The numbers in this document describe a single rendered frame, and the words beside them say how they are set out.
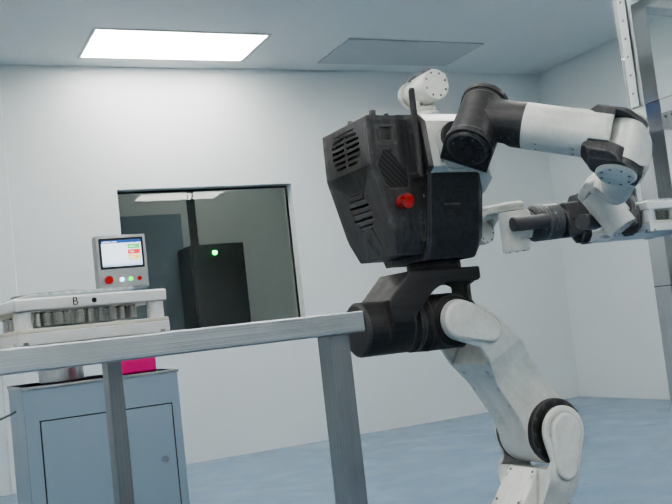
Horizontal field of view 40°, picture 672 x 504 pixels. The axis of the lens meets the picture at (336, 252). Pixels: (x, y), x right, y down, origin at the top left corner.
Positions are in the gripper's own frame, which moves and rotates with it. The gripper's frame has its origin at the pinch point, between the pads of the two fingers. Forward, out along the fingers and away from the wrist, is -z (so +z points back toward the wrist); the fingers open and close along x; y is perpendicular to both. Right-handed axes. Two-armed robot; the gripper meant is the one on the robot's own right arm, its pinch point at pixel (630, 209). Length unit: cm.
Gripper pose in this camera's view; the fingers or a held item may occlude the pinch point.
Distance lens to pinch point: 230.1
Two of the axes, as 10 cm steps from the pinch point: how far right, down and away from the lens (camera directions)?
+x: 1.4, 9.9, -0.7
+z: -5.1, 0.1, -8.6
